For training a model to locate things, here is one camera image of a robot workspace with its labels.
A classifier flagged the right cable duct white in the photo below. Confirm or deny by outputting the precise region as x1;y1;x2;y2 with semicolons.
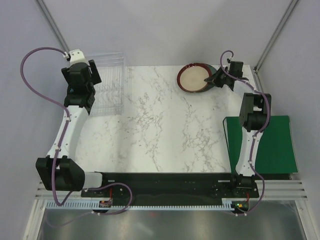
222;198;250;211

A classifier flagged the right aluminium frame post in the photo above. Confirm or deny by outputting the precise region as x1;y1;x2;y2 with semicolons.
252;0;301;73

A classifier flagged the aluminium rail front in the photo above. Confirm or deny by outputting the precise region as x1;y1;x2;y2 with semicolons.
34;178;309;200

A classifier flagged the white wire dish rack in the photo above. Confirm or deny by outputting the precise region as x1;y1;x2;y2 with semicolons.
86;52;127;117

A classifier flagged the dark teal floral plate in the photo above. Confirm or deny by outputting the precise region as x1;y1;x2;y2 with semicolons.
199;63;217;93

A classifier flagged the cable duct white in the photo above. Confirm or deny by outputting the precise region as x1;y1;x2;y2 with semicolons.
222;198;250;211
46;199;113;210

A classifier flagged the green mat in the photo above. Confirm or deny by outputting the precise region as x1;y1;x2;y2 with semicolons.
222;115;299;175

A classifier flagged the aluminium frame post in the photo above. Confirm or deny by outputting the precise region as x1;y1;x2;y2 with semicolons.
35;0;70;53
252;0;301;73

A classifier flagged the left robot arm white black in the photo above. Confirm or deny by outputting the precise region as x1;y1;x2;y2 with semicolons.
35;60;103;192

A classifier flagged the brown rimmed beige plate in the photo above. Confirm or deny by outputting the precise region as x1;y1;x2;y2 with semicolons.
176;62;209;93

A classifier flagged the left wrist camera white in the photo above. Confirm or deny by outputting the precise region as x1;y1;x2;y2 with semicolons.
63;48;89;65

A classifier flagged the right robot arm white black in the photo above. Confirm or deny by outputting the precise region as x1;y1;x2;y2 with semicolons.
204;59;271;177

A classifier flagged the left cable duct white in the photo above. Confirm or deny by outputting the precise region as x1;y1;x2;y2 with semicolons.
46;199;113;210

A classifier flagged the left aluminium frame post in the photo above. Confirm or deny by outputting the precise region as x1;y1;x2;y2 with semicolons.
35;0;70;53

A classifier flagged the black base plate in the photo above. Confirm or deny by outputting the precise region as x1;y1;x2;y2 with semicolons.
81;172;260;209

